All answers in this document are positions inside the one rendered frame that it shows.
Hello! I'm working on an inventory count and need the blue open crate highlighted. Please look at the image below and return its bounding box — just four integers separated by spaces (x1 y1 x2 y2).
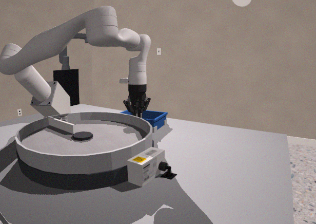
121 110 168 133

